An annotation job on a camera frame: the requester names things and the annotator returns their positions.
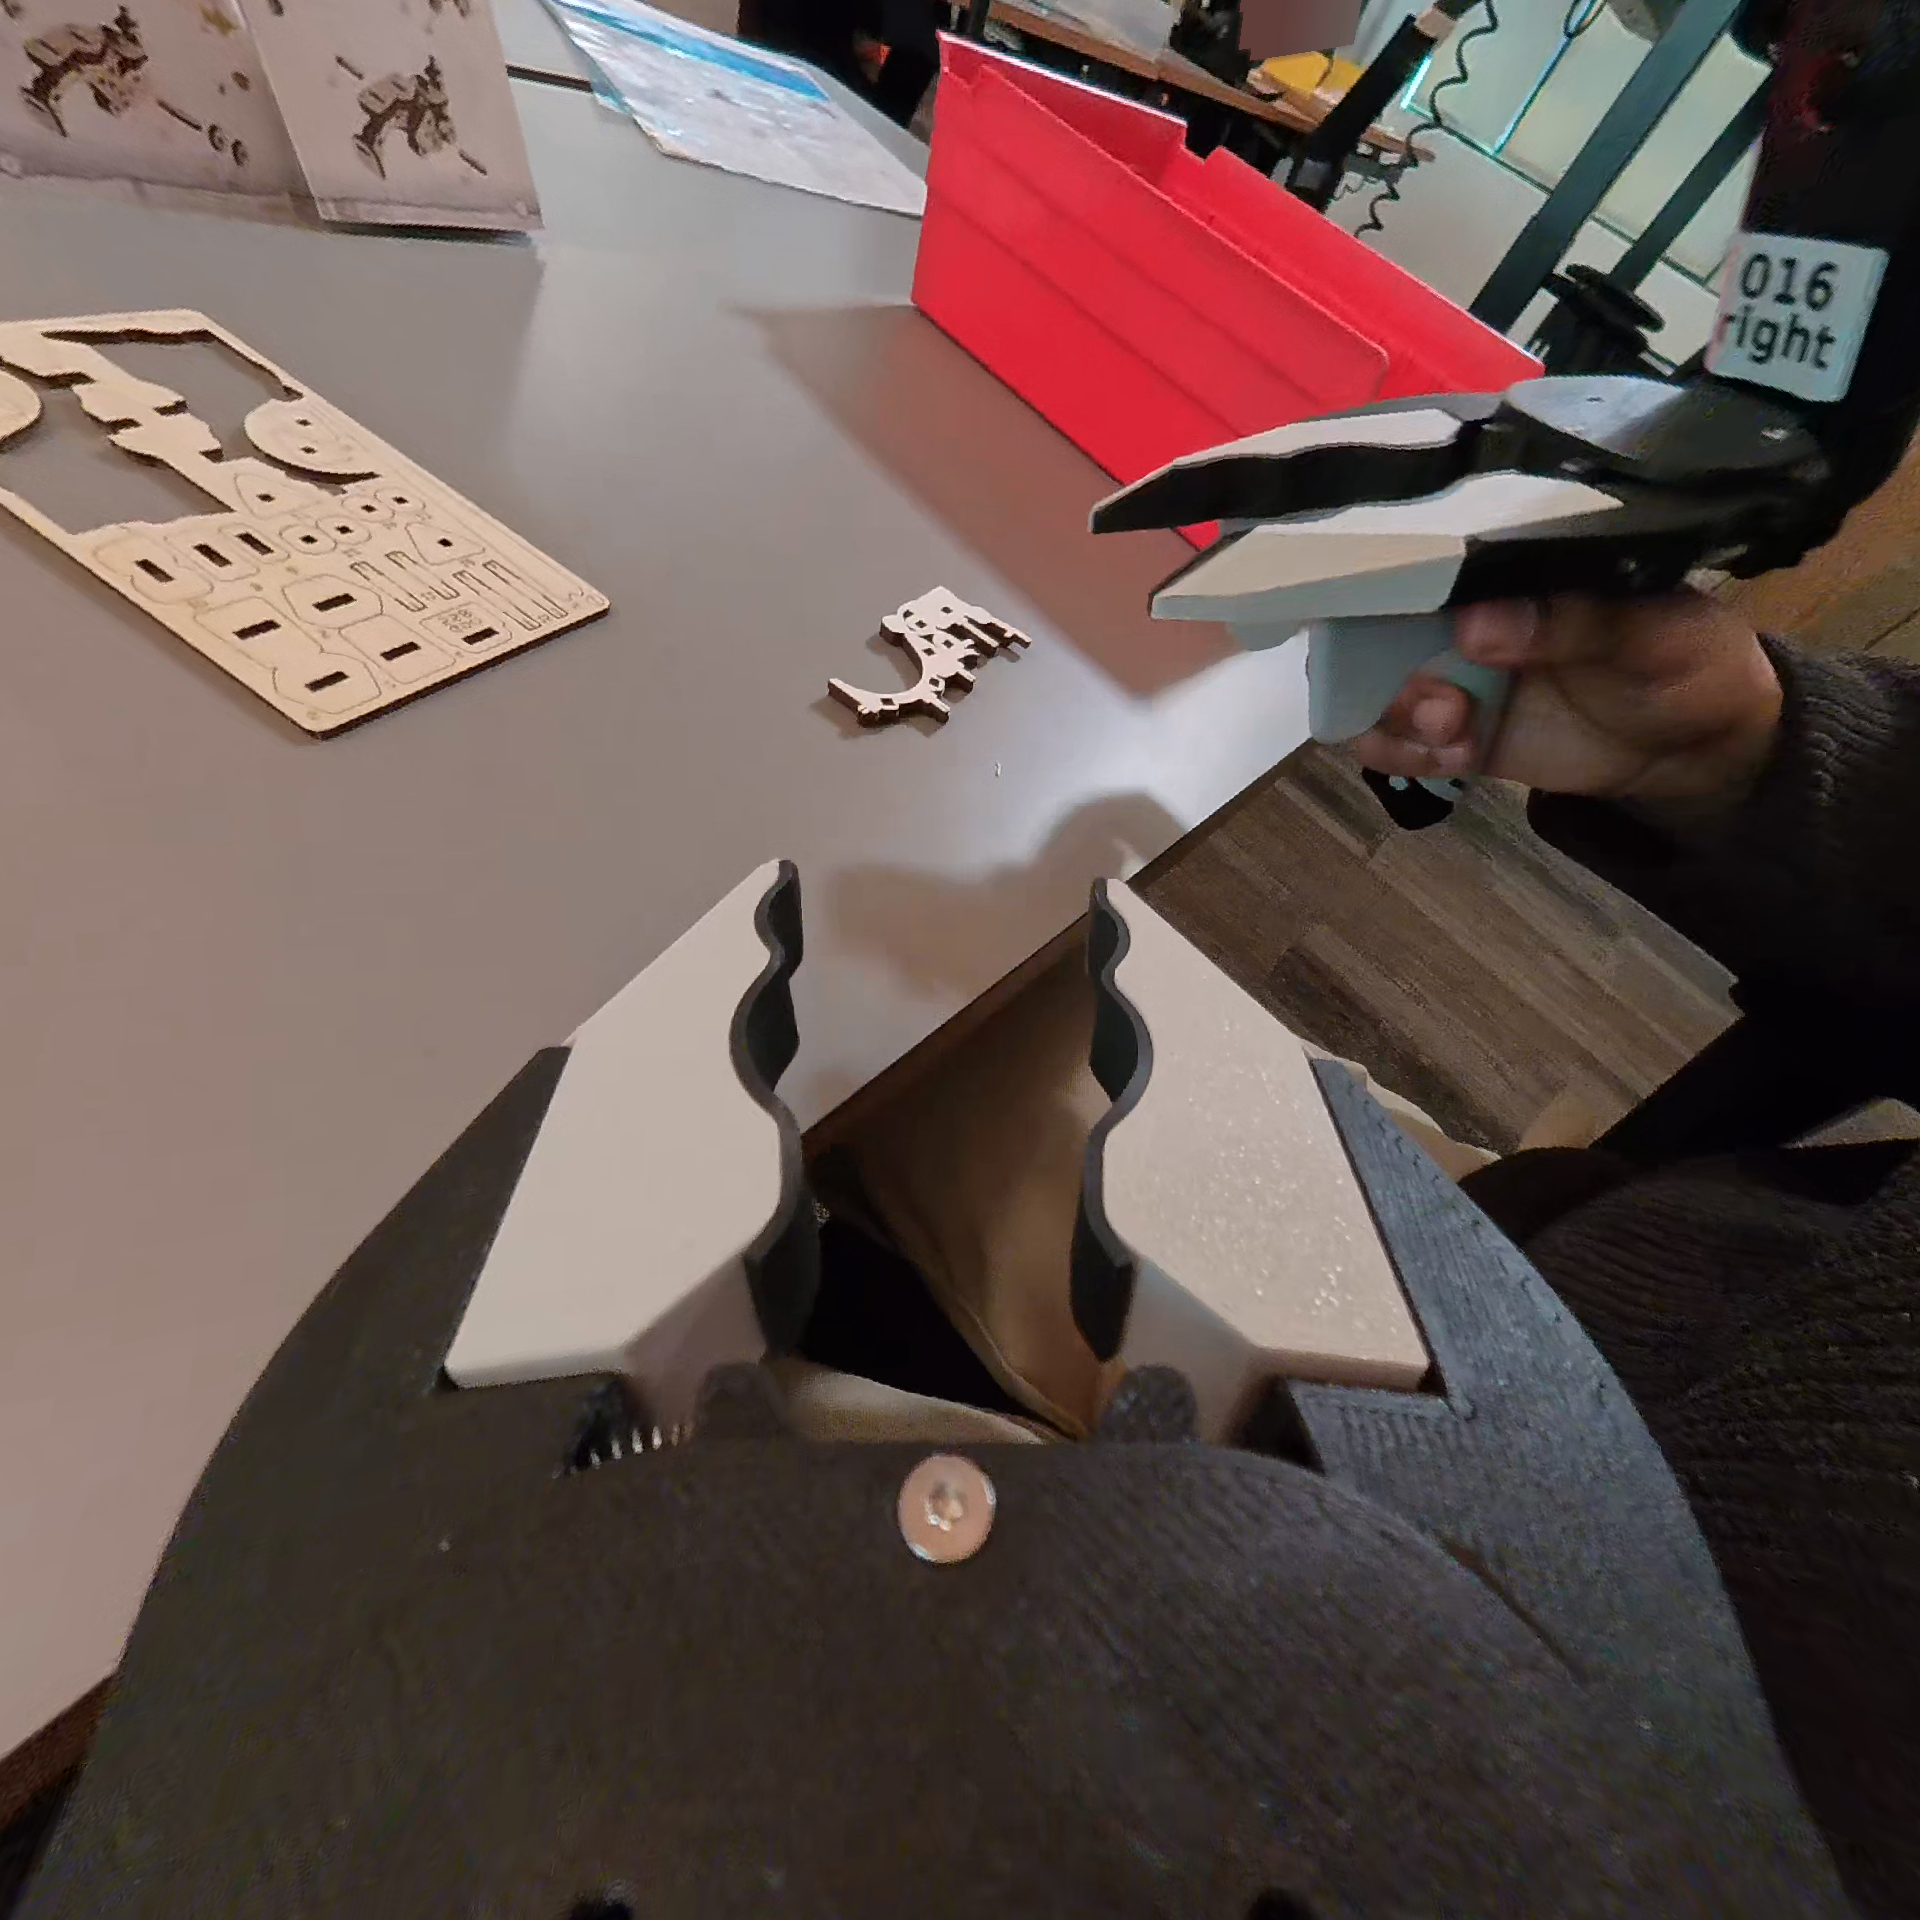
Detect long wooden workbench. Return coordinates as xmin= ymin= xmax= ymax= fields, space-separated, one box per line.
xmin=991 ymin=0 xmax=1433 ymax=202

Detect grey desk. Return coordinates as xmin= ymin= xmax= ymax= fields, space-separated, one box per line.
xmin=0 ymin=0 xmax=1360 ymax=1788

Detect person's right hand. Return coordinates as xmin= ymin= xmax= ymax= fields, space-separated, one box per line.
xmin=1357 ymin=588 xmax=1787 ymax=828

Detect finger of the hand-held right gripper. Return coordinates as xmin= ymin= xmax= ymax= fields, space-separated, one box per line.
xmin=1153 ymin=482 xmax=1626 ymax=746
xmin=1089 ymin=391 xmax=1504 ymax=537

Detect wooden puzzle sheet with cutouts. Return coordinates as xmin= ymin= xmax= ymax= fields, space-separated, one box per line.
xmin=0 ymin=305 xmax=612 ymax=740

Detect blue-edged printed paper sheet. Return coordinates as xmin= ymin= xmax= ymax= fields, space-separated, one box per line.
xmin=546 ymin=0 xmax=933 ymax=218

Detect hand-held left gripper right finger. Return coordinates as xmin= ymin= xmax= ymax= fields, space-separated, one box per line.
xmin=1075 ymin=879 xmax=1435 ymax=1438

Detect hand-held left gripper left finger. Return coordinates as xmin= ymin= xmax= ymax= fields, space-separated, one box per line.
xmin=442 ymin=860 xmax=825 ymax=1430

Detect red plastic bin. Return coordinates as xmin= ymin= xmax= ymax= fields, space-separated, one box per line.
xmin=912 ymin=32 xmax=1548 ymax=549

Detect black coiled cable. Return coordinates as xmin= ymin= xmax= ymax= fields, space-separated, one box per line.
xmin=1357 ymin=0 xmax=1496 ymax=242

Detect folded white instruction booklet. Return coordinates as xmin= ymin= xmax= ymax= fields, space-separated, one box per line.
xmin=0 ymin=0 xmax=544 ymax=233

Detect person's black sweater torso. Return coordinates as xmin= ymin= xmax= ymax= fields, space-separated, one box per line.
xmin=1469 ymin=1110 xmax=1920 ymax=1920

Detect black-legged wooden worktable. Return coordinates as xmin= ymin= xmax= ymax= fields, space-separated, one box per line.
xmin=1469 ymin=0 xmax=1801 ymax=376

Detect person's beige trousers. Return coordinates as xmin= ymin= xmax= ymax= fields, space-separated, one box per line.
xmin=810 ymin=960 xmax=1121 ymax=1442

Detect wooden elephant puzzle model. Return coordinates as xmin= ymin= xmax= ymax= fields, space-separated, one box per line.
xmin=827 ymin=588 xmax=1034 ymax=730

